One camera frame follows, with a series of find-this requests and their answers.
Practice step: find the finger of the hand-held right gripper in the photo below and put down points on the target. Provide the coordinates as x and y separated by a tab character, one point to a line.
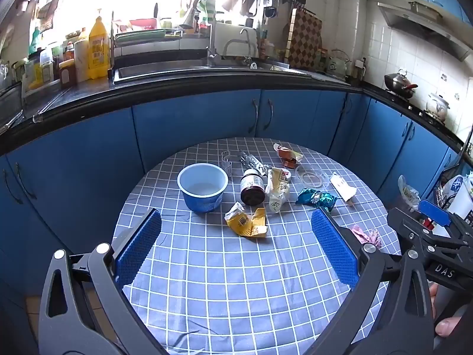
434	211
402	225

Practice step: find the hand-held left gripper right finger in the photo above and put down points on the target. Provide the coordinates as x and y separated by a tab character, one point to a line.
334	251

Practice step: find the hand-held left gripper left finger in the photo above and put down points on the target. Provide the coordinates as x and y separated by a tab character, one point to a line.
138	244

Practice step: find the clear plastic lid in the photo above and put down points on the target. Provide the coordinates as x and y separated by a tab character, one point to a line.
312	177

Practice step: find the cream snack packet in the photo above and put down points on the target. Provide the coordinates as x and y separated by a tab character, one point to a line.
277	192

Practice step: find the person's right hand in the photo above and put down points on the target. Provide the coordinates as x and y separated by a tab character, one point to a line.
447	327

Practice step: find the white printed bag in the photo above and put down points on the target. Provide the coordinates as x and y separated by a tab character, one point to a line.
460	192

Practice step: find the clear plastic bag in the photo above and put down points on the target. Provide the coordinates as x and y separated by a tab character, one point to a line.
406	192

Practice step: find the pink crumpled wrapper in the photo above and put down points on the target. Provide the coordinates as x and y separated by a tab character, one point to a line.
364	233

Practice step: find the teal foil wrapper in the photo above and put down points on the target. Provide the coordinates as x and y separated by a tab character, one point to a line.
314	196

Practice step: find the white paper packet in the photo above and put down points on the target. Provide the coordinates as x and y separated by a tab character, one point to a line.
342	186

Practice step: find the round table with checked cloth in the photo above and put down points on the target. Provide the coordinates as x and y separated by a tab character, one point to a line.
221	284

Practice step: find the yellow crumpled wrapper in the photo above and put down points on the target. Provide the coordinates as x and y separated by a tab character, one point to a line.
244	227

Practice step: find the dark glass jar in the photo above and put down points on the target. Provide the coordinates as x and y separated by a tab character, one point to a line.
253	192

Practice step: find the white clay pot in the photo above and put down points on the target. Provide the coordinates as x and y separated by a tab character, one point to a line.
438	107

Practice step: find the red brown wrapper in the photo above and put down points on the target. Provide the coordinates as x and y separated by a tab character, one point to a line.
286	153

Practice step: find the clear plastic holder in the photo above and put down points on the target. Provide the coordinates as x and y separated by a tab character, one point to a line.
226	162

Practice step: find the clear plastic wrapper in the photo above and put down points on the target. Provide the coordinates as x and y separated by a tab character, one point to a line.
251	162

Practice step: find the blue base cabinets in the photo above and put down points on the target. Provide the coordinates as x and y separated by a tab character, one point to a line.
184	125

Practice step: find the steel wok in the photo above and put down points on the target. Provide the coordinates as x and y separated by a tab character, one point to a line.
399	83

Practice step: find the black kitchen countertop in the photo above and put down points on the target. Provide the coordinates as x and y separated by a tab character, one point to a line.
184	85

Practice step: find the steel kitchen sink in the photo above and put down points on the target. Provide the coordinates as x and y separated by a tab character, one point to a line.
166	68

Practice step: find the brown sauce bottle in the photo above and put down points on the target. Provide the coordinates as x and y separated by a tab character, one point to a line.
67	74

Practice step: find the steel range hood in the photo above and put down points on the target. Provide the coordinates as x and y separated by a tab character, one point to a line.
425	26

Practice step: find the white plastic bottle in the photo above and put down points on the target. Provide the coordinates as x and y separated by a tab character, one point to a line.
81	59

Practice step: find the yellow detergent bottle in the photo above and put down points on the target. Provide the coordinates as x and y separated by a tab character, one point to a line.
98	51

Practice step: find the green dish drainer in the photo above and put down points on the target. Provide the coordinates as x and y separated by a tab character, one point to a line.
147	37

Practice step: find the checkered cutting board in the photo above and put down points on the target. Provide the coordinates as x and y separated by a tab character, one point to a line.
305	40

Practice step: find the steel faucet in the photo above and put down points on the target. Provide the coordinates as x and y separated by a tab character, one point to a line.
245	39

